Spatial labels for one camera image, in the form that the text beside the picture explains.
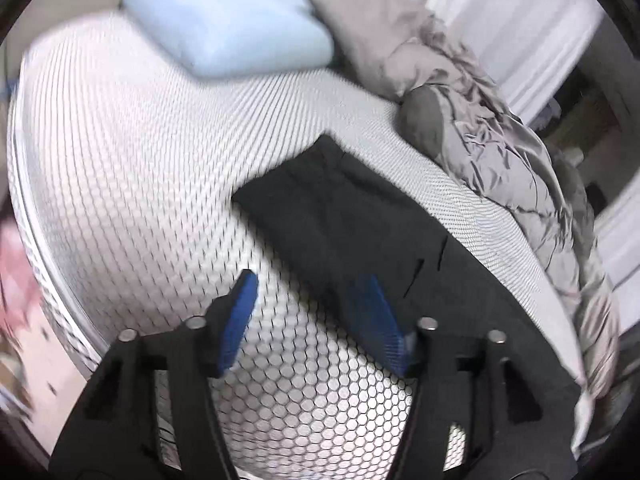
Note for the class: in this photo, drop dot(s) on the white wardrobe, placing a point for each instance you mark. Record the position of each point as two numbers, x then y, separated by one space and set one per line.
500 25

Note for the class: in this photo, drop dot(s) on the black pants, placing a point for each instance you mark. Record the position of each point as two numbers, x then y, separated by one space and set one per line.
360 230

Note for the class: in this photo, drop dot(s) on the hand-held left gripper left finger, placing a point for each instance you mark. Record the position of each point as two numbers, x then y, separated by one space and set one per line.
239 316

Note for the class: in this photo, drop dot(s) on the grey crumpled duvet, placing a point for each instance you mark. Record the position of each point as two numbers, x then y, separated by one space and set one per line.
500 160

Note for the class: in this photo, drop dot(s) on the grey pillow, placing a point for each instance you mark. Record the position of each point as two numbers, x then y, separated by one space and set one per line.
370 35

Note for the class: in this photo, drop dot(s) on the bed with honeycomb-pattern sheet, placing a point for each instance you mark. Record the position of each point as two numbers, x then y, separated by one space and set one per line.
150 170

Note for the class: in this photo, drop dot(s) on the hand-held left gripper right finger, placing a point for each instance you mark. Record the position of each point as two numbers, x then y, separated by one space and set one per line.
381 320

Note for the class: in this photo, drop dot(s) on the pink cloth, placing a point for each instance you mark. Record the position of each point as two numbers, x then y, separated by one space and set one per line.
17 280

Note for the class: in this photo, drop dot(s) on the light blue pillow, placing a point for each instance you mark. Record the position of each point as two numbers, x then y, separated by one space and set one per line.
225 25

